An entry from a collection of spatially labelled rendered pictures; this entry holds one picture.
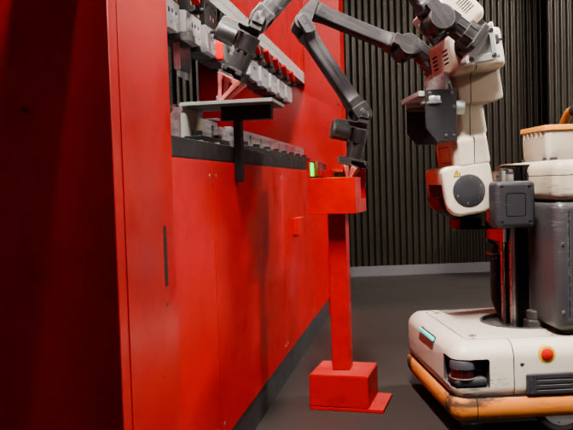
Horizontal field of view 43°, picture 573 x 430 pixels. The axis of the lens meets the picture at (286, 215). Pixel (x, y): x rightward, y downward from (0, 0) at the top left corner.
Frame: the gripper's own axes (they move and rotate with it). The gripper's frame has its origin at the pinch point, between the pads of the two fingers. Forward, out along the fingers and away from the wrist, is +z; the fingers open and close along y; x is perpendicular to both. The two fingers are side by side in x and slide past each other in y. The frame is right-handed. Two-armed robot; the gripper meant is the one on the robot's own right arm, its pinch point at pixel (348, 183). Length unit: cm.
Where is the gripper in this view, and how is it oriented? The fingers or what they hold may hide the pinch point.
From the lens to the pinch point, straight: 255.7
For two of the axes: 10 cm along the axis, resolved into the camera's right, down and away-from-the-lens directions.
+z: -2.0, 9.7, 1.1
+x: -2.9, 0.5, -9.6
